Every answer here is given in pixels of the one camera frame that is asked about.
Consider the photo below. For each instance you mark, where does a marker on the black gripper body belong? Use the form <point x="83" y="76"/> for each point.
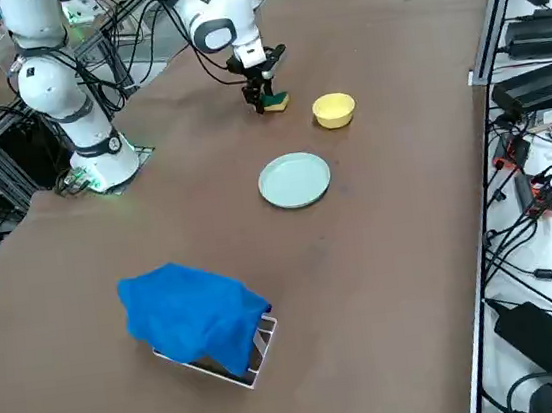
<point x="252" y="74"/>

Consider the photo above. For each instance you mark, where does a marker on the green and yellow sponge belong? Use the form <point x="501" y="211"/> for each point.
<point x="279" y="101"/>

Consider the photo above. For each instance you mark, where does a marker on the pale green plate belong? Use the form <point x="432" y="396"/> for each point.
<point x="295" y="180"/>

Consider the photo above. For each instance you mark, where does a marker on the small yellow bowl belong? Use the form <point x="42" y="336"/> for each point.
<point x="334" y="108"/>

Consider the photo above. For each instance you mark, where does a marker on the blue cloth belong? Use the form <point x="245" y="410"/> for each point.
<point x="189" y="318"/>

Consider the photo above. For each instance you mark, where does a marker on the black orange device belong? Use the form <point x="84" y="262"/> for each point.
<point x="526" y="191"/>
<point x="513" y="149"/>

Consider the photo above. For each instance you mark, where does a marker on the long black power brick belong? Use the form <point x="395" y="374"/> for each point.
<point x="543" y="83"/>

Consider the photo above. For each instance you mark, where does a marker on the black power supply box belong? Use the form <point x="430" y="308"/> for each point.
<point x="542" y="35"/>

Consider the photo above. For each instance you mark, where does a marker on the aluminium profile post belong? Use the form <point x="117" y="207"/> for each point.
<point x="494" y="13"/>

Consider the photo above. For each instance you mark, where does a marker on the white metal frame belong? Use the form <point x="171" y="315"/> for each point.
<point x="250" y="384"/>

